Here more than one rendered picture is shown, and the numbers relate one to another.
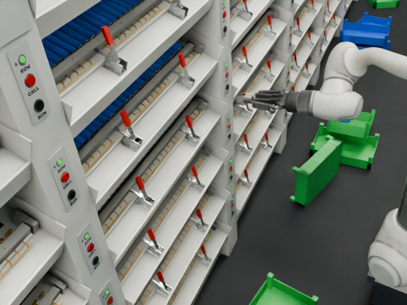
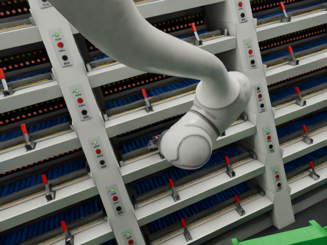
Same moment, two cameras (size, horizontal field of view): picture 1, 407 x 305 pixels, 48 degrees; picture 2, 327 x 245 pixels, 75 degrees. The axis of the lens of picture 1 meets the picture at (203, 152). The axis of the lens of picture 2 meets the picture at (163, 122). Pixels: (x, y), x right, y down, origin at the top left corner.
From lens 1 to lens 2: 143 cm
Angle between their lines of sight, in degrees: 53
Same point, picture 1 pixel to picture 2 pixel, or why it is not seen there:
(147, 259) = not seen: outside the picture
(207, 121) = (62, 138)
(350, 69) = (199, 96)
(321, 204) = not seen: outside the picture
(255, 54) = (175, 101)
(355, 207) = not seen: outside the picture
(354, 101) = (178, 137)
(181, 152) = (13, 153)
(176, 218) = (9, 212)
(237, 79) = (130, 115)
